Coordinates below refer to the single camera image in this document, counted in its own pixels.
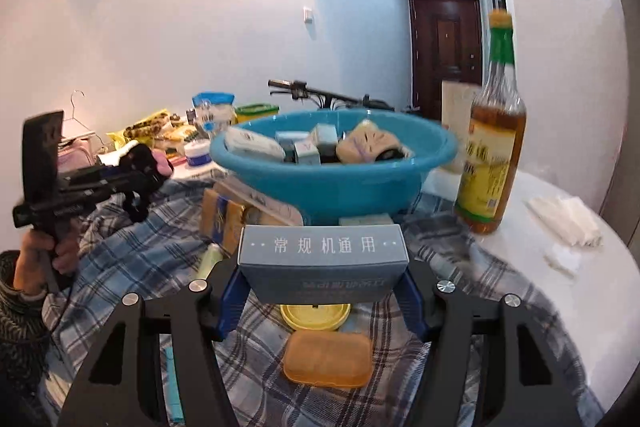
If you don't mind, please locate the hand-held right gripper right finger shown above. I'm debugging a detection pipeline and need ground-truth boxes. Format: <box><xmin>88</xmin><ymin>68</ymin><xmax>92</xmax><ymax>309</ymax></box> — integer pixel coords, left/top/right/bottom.
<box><xmin>397</xmin><ymin>257</ymin><xmax>583</xmax><ymax>427</ymax></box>

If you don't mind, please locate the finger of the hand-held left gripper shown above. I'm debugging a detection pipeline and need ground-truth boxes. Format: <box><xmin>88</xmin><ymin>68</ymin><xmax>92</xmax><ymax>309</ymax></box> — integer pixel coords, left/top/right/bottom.
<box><xmin>102</xmin><ymin>143</ymin><xmax>174</xmax><ymax>188</ymax></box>
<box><xmin>120</xmin><ymin>186</ymin><xmax>152</xmax><ymax>224</ymax></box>

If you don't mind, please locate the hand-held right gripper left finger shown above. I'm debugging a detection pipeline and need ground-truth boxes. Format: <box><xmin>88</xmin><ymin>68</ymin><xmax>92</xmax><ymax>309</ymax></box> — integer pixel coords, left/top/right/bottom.
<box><xmin>57</xmin><ymin>257</ymin><xmax>251</xmax><ymax>427</ymax></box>

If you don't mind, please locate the green hand cream tube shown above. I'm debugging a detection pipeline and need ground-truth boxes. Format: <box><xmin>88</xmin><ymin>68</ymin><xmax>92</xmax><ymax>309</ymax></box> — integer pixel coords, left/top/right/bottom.
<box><xmin>187</xmin><ymin>243</ymin><xmax>224</xmax><ymax>289</ymax></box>

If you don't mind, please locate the yellow round plastic lid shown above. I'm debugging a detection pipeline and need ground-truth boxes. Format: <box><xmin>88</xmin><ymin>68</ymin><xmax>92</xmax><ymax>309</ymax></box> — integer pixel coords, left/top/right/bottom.
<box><xmin>280</xmin><ymin>303</ymin><xmax>352</xmax><ymax>333</ymax></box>

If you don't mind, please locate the yellow and blue box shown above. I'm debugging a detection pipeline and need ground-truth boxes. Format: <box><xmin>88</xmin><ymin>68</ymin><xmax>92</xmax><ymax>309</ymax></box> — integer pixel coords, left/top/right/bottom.
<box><xmin>201</xmin><ymin>187</ymin><xmax>247</xmax><ymax>254</ymax></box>

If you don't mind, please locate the grey cardboard box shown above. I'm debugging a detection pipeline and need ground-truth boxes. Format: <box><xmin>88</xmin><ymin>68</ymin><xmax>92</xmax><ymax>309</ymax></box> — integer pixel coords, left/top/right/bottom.
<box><xmin>236</xmin><ymin>223</ymin><xmax>412</xmax><ymax>306</ymax></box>

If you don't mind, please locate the white barcode box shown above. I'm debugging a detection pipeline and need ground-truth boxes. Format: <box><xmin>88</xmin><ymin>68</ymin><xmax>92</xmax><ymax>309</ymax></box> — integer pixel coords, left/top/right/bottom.
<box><xmin>339</xmin><ymin>214</ymin><xmax>394</xmax><ymax>228</ymax></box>

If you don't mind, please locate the orange translucent soap box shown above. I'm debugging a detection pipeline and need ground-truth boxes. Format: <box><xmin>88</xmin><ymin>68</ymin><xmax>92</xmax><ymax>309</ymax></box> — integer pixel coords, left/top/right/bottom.
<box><xmin>282</xmin><ymin>331</ymin><xmax>375</xmax><ymax>389</ymax></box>

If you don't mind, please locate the white phone case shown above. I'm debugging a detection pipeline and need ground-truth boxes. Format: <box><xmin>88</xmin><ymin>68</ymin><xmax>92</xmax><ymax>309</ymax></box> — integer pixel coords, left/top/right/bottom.
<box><xmin>214</xmin><ymin>179</ymin><xmax>304</xmax><ymax>229</ymax></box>

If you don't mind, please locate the blue plastic basin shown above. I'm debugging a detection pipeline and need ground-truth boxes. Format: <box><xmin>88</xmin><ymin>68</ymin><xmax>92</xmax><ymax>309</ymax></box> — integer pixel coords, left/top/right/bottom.
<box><xmin>210</xmin><ymin>109</ymin><xmax>458</xmax><ymax>226</ymax></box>

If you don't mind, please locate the person's left forearm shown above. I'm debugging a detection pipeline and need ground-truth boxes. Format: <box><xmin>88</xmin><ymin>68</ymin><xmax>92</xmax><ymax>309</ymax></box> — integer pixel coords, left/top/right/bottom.
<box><xmin>0</xmin><ymin>249</ymin><xmax>53</xmax><ymax>408</ymax></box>

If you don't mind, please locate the person's left hand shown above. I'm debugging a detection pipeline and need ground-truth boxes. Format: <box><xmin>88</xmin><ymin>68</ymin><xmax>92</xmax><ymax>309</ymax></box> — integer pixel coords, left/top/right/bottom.
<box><xmin>12</xmin><ymin>219</ymin><xmax>81</xmax><ymax>293</ymax></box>

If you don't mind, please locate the pink bag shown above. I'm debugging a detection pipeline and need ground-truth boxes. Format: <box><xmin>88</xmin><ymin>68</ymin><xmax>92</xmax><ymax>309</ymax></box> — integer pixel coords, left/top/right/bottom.
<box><xmin>57</xmin><ymin>134</ymin><xmax>97</xmax><ymax>171</ymax></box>

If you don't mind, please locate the leopard print pouch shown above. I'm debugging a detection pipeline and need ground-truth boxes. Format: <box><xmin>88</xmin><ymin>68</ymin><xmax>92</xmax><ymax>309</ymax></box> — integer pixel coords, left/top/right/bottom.
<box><xmin>122</xmin><ymin>108</ymin><xmax>172</xmax><ymax>144</ymax></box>

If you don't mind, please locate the blue plaid cloth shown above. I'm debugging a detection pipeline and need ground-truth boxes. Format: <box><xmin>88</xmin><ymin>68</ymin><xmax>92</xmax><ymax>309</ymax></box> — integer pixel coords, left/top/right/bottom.
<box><xmin>37</xmin><ymin>177</ymin><xmax>606</xmax><ymax>427</ymax></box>

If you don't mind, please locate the blue white cream jar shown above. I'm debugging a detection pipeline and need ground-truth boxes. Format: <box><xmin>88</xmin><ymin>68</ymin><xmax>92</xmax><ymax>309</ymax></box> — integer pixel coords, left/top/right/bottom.
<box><xmin>183</xmin><ymin>141</ymin><xmax>214</xmax><ymax>168</ymax></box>

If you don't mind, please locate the blue white sugar bag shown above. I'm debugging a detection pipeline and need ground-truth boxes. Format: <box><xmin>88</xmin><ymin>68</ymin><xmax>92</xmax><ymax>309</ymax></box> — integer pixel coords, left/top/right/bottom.
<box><xmin>192</xmin><ymin>92</ymin><xmax>236</xmax><ymax>130</ymax></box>

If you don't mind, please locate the white wipes packet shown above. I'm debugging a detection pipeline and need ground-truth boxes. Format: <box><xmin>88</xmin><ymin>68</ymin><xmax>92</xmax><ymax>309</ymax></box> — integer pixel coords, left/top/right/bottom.
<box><xmin>223</xmin><ymin>127</ymin><xmax>286</xmax><ymax>160</ymax></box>

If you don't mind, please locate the green lidded container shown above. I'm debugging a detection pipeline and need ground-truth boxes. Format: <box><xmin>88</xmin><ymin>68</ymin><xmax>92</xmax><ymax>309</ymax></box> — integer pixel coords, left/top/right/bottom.
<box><xmin>234</xmin><ymin>103</ymin><xmax>280</xmax><ymax>126</ymax></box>

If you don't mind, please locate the pale blue box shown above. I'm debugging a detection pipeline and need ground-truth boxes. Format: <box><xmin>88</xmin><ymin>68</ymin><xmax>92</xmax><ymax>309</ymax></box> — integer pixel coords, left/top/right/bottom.
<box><xmin>275</xmin><ymin>131</ymin><xmax>310</xmax><ymax>152</ymax></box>
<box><xmin>310</xmin><ymin>124</ymin><xmax>340</xmax><ymax>148</ymax></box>

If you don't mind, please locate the small crumpled white tissue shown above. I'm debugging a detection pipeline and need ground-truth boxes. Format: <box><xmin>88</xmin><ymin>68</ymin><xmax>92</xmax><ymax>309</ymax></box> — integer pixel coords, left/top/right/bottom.
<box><xmin>542</xmin><ymin>244</ymin><xmax>584</xmax><ymax>278</ymax></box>

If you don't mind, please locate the small teal flower-print box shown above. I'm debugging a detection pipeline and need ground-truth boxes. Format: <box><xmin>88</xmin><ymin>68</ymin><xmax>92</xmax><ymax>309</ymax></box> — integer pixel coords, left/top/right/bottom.
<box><xmin>292</xmin><ymin>141</ymin><xmax>321</xmax><ymax>166</ymax></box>

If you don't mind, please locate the cream cat face gadget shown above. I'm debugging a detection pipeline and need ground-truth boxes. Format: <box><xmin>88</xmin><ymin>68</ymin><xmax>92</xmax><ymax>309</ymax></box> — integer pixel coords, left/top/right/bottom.
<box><xmin>336</xmin><ymin>119</ymin><xmax>416</xmax><ymax>166</ymax></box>

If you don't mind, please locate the folded white tissue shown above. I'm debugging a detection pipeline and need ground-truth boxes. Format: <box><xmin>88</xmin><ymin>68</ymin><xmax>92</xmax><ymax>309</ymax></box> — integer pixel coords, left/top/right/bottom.
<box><xmin>525</xmin><ymin>194</ymin><xmax>604</xmax><ymax>248</ymax></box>

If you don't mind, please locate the glass oil bottle yellow label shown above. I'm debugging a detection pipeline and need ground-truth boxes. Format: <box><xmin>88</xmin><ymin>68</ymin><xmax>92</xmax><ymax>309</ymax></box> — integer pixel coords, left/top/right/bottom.
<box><xmin>454</xmin><ymin>9</ymin><xmax>528</xmax><ymax>236</ymax></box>

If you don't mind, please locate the white floral paper bag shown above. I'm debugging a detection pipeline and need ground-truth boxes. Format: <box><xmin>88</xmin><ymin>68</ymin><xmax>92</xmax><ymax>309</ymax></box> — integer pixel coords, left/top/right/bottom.
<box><xmin>441</xmin><ymin>79</ymin><xmax>484</xmax><ymax>176</ymax></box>

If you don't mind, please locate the brown entrance door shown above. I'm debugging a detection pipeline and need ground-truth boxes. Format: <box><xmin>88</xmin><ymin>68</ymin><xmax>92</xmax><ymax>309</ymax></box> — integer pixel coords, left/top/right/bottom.
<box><xmin>408</xmin><ymin>0</ymin><xmax>484</xmax><ymax>118</ymax></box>

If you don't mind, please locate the grey refrigerator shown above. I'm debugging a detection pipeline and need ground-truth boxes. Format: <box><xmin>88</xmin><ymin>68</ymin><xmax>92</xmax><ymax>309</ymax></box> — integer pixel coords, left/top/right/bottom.
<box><xmin>600</xmin><ymin>0</ymin><xmax>640</xmax><ymax>254</ymax></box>

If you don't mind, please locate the wire clothes hanger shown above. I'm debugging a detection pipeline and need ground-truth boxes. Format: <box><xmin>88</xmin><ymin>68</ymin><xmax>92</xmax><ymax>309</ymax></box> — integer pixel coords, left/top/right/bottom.
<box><xmin>61</xmin><ymin>89</ymin><xmax>109</xmax><ymax>154</ymax></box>

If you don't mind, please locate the black bicycle handlebar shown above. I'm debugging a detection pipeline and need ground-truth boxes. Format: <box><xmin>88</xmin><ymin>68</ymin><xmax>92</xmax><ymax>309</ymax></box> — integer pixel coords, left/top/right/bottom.
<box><xmin>267</xmin><ymin>79</ymin><xmax>397</xmax><ymax>112</ymax></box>

